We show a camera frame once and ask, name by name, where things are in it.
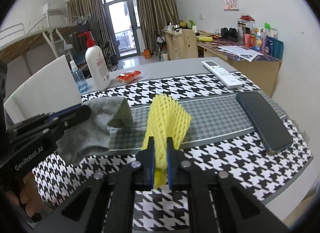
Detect printed paper sheets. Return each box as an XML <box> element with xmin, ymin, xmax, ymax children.
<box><xmin>217</xmin><ymin>45</ymin><xmax>264</xmax><ymax>62</ymax></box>

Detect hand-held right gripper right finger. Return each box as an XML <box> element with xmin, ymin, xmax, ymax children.
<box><xmin>166</xmin><ymin>136</ymin><xmax>292</xmax><ymax>233</ymax></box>

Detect black headphones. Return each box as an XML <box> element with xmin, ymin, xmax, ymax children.
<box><xmin>220</xmin><ymin>27</ymin><xmax>238</xmax><ymax>40</ymax></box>

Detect blue spray bottle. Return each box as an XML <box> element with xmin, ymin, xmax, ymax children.
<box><xmin>69</xmin><ymin>60</ymin><xmax>90</xmax><ymax>93</ymax></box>

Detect person's left hand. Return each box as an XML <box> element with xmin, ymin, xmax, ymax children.
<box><xmin>14</xmin><ymin>173</ymin><xmax>44</xmax><ymax>223</ymax></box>

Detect group of toiletry bottles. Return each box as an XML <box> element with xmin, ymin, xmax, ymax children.
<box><xmin>236</xmin><ymin>15</ymin><xmax>284</xmax><ymax>60</ymax></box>

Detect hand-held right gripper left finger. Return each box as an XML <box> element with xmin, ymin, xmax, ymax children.
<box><xmin>34</xmin><ymin>135</ymin><xmax>155</xmax><ymax>233</ymax></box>

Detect grey sock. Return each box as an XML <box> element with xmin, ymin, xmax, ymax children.
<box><xmin>57</xmin><ymin>96</ymin><xmax>134</xmax><ymax>166</ymax></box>

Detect white foam box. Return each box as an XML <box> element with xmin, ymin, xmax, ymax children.
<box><xmin>4</xmin><ymin>55</ymin><xmax>83</xmax><ymax>125</ymax></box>

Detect white metal bunk bed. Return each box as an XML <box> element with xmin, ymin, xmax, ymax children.
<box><xmin>0</xmin><ymin>23</ymin><xmax>64</xmax><ymax>74</ymax></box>
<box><xmin>42</xmin><ymin>4</ymin><xmax>96</xmax><ymax>69</ymax></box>

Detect white lotion pump bottle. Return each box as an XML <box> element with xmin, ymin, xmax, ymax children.
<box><xmin>77</xmin><ymin>31</ymin><xmax>112</xmax><ymax>91</ymax></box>

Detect houndstooth tablecloth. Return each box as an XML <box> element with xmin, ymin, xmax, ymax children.
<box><xmin>32</xmin><ymin>58</ymin><xmax>314</xmax><ymax>233</ymax></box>

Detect brown curtain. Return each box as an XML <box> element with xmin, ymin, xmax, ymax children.
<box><xmin>134</xmin><ymin>0</ymin><xmax>179</xmax><ymax>53</ymax></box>
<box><xmin>66</xmin><ymin>0</ymin><xmax>104</xmax><ymax>56</ymax></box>

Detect glass balcony door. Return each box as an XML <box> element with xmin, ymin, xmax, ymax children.
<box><xmin>100</xmin><ymin>0</ymin><xmax>141</xmax><ymax>57</ymax></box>

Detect white remote control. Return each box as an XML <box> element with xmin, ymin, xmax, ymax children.
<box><xmin>202</xmin><ymin>60</ymin><xmax>243</xmax><ymax>89</ymax></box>

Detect black folding chair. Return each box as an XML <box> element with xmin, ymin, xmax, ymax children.
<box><xmin>101</xmin><ymin>41</ymin><xmax>119</xmax><ymax>71</ymax></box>

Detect dark smartphone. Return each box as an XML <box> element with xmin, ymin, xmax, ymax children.
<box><xmin>235</xmin><ymin>91</ymin><xmax>294</xmax><ymax>155</ymax></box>

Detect hanging dark clothes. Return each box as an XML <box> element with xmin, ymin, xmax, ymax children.
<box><xmin>76</xmin><ymin>19</ymin><xmax>94</xmax><ymax>38</ymax></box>

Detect yellow foam net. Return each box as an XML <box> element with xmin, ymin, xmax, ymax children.
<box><xmin>141</xmin><ymin>93</ymin><xmax>193</xmax><ymax>189</ymax></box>

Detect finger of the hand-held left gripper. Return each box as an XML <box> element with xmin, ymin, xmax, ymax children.
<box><xmin>5</xmin><ymin>107</ymin><xmax>83</xmax><ymax>134</ymax></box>
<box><xmin>7</xmin><ymin>105</ymin><xmax>92</xmax><ymax>154</ymax></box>

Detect wooden chair with smiley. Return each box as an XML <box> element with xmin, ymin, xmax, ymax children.
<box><xmin>181</xmin><ymin>29</ymin><xmax>199</xmax><ymax>61</ymax></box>

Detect red snack packet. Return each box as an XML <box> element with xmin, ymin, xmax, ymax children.
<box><xmin>116</xmin><ymin>71</ymin><xmax>143</xmax><ymax>84</ymax></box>

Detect light wooden desk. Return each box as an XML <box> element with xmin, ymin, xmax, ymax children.
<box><xmin>162</xmin><ymin>29</ymin><xmax>283</xmax><ymax>99</ymax></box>

